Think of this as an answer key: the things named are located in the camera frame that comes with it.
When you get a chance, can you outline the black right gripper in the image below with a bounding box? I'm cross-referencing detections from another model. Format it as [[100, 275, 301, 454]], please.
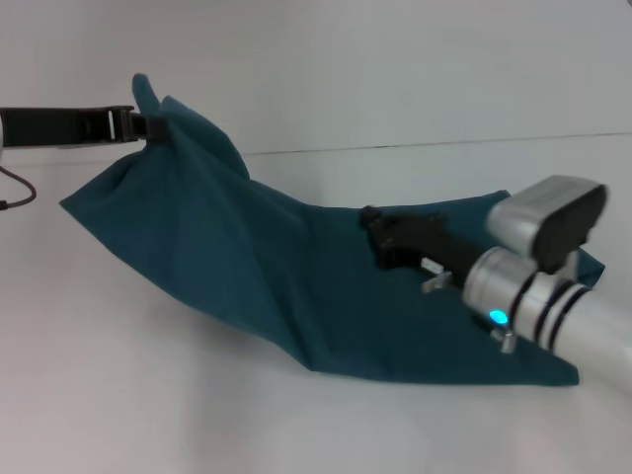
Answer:
[[359, 205, 490, 276]]

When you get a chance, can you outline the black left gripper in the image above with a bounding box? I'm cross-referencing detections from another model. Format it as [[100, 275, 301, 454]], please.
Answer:
[[0, 102, 170, 149]]

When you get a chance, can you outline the blue shirt with FREE print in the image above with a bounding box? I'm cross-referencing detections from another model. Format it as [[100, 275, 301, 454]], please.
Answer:
[[57, 72, 606, 389]]

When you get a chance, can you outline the left arm connector with cable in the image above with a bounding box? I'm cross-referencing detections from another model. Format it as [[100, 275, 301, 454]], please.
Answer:
[[0, 165, 38, 212]]

